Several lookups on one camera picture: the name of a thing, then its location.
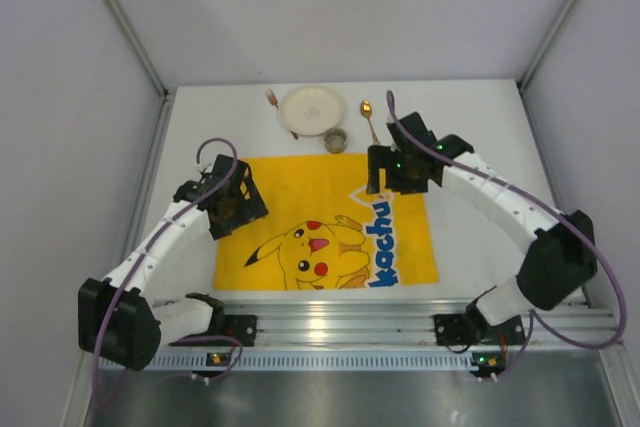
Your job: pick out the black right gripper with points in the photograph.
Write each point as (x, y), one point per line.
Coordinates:
(376, 170)

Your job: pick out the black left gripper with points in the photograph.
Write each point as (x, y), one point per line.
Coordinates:
(248, 192)

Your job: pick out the speckled ceramic ramekin cup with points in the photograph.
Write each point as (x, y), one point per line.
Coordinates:
(335, 140)

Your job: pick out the gold ornate spoon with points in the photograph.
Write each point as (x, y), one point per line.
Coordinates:
(366, 112)

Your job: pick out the white round plate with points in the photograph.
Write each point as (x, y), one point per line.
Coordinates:
(311, 110)

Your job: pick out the yellow Pikachu cloth placemat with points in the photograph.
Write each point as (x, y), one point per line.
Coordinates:
(324, 231)

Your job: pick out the gold fork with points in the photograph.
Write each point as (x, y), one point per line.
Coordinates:
(273, 100)

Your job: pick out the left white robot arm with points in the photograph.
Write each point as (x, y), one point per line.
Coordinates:
(155, 297)

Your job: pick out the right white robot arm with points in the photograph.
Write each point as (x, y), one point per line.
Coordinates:
(556, 260)

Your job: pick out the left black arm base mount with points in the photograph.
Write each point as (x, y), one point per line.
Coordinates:
(242, 328)

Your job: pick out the aluminium mounting rail frame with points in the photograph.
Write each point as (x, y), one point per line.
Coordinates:
(458, 62)

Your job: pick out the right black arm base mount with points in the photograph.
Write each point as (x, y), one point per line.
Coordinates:
(458, 332)

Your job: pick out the perforated cable tray strip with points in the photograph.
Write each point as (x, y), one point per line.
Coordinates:
(271, 361)

